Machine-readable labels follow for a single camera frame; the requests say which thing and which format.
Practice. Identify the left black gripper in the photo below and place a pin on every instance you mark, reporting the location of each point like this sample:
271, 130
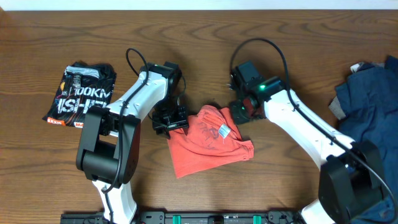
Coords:
171, 121

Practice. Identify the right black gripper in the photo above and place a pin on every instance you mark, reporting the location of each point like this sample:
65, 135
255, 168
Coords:
237, 117

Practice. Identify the red printed t-shirt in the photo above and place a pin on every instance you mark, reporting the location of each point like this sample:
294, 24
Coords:
211, 140

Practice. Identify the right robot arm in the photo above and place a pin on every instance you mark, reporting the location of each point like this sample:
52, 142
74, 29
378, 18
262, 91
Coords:
351, 173

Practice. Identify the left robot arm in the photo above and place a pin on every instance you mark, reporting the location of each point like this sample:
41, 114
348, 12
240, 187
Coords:
108, 151

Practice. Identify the black folded printed shirt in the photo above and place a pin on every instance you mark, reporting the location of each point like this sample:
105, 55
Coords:
82, 86

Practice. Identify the navy blue garment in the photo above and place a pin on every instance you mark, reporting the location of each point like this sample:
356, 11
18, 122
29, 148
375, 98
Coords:
368, 99

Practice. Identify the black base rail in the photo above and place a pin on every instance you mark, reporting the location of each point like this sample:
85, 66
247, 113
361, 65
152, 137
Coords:
271, 217

